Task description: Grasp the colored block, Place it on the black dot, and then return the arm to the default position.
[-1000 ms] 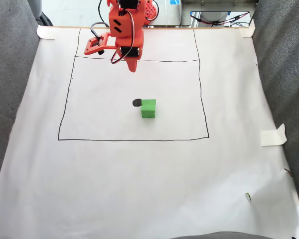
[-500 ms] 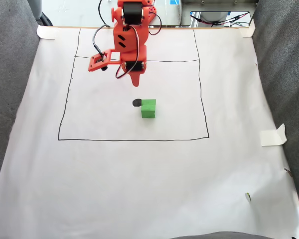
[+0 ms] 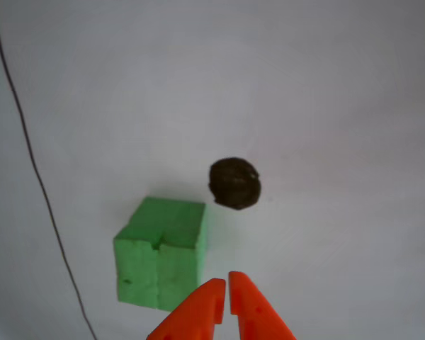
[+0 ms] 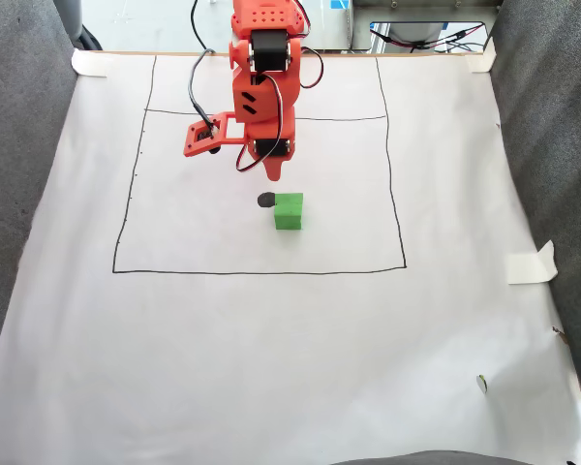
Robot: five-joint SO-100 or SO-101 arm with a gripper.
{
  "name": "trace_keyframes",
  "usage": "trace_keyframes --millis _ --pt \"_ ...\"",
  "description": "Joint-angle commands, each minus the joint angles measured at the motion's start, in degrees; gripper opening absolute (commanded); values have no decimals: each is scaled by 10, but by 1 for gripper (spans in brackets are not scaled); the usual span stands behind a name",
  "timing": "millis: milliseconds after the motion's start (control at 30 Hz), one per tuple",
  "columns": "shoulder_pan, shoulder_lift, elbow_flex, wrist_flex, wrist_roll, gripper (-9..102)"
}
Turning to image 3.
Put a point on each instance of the green foam block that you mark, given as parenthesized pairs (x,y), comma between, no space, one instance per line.
(156,248)

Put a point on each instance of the black dot mark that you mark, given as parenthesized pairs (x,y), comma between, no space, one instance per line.
(235,184)

